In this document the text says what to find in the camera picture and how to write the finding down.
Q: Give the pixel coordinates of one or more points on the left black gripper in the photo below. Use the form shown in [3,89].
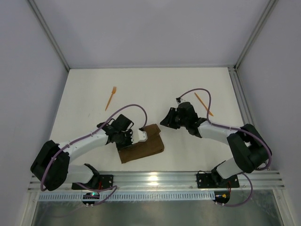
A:
[128,140]

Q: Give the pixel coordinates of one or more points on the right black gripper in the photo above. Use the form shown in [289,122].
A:
[175,118]

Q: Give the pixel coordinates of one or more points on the brown cloth napkin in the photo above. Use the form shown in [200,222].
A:
[152,146]

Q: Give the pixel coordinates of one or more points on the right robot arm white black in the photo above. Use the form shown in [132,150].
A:
[248,149]

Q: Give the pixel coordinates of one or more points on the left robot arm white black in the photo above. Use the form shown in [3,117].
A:
[53,164]

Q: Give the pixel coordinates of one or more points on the orange plastic knife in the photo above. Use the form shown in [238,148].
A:
[204,105]

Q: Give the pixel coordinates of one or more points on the orange plastic fork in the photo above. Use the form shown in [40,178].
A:
[114,89]

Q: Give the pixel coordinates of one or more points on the left small controller board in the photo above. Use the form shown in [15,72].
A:
[90,199]

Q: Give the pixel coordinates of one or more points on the small controller board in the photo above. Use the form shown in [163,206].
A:
[221,199]
[90,199]

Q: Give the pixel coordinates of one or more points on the right small controller board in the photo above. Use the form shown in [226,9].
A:
[221,199]

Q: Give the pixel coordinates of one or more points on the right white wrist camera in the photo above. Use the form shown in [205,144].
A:
[180,100]

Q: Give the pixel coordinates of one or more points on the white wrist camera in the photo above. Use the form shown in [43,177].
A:
[180,100]
[139,136]

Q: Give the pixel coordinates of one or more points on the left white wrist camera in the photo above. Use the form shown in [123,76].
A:
[139,136]

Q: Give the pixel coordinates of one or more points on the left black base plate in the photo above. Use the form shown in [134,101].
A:
[103,182]

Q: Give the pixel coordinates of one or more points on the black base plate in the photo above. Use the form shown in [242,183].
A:
[204,180]
[103,182]

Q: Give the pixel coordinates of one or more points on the aluminium right side rail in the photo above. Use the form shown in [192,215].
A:
[240,96]

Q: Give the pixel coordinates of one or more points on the aluminium rail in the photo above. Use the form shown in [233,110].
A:
[163,180]
[240,96]

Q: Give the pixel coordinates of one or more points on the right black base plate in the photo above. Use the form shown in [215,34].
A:
[204,180]

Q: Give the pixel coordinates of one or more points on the slotted grey cable duct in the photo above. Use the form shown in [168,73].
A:
[136,196]

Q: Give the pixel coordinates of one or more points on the aluminium front rail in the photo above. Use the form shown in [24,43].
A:
[163,180]

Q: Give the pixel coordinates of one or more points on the right aluminium corner post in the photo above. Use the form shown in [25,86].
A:
[263,18]

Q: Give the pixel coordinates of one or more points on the aluminium corner post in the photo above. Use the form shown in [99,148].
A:
[47,31]
[263,18]

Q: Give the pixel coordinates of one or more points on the left aluminium corner post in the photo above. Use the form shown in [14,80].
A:
[47,31]

